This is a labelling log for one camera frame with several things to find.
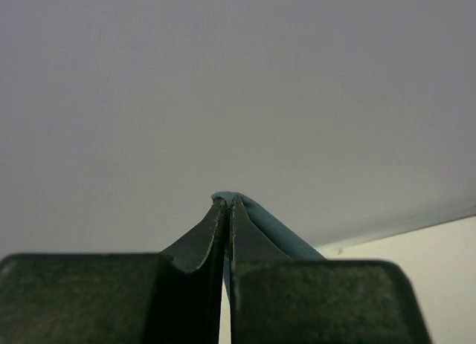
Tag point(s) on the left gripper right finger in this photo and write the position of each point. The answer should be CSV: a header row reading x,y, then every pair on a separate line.
x,y
278,298

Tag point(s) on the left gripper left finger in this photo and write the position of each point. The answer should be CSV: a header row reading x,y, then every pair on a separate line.
x,y
173,296

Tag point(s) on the blue-grey t shirt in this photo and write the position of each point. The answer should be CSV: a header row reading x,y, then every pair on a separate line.
x,y
277,232

